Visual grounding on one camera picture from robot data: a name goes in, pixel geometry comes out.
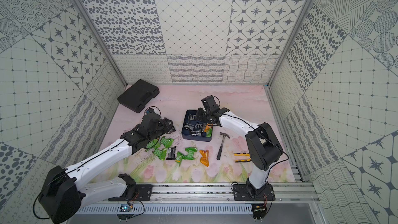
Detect dark blue storage box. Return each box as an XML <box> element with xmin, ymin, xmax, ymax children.
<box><xmin>181</xmin><ymin>110</ymin><xmax>212</xmax><ymax>142</ymax></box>

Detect black cookie packet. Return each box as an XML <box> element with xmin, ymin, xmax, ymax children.
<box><xmin>166</xmin><ymin>146</ymin><xmax>176</xmax><ymax>160</ymax></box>

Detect light green cookie packet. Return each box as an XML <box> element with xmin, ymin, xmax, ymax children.
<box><xmin>175</xmin><ymin>151</ymin><xmax>184</xmax><ymax>166</ymax></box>

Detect orange cookie packet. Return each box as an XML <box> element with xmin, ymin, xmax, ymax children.
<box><xmin>200</xmin><ymin>150</ymin><xmax>209</xmax><ymax>167</ymax></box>

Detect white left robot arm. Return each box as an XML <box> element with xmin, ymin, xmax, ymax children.
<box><xmin>35</xmin><ymin>111</ymin><xmax>175</xmax><ymax>224</ymax></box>

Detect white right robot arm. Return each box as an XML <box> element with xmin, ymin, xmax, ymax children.
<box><xmin>197</xmin><ymin>95</ymin><xmax>286</xmax><ymax>202</ymax></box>

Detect black plastic tool case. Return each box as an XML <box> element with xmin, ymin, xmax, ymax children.
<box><xmin>117</xmin><ymin>79</ymin><xmax>160</xmax><ymax>113</ymax></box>

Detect yellow black pliers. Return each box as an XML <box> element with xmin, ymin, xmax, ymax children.
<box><xmin>234</xmin><ymin>152</ymin><xmax>251</xmax><ymax>163</ymax></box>

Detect black handled hammer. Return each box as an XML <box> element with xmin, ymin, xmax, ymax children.
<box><xmin>217</xmin><ymin>132</ymin><xmax>230</xmax><ymax>161</ymax></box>

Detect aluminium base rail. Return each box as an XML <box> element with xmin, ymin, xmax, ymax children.
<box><xmin>63</xmin><ymin>181</ymin><xmax>321</xmax><ymax>206</ymax></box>

